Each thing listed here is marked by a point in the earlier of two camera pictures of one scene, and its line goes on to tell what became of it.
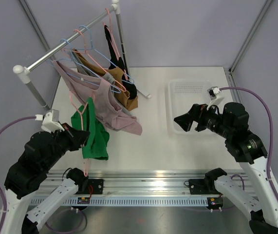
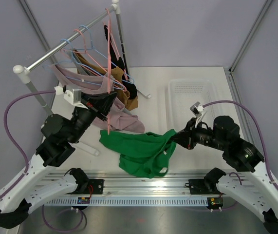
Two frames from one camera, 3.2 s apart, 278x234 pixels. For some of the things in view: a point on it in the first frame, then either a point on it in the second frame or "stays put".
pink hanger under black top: x=118 y=55 stays put
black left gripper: x=78 y=137 to x=98 y=104
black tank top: x=117 y=62 stays put
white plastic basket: x=182 y=94 stays put
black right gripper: x=197 y=113 to x=186 y=138
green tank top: x=96 y=146 to x=145 y=154
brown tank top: x=116 y=74 stays put
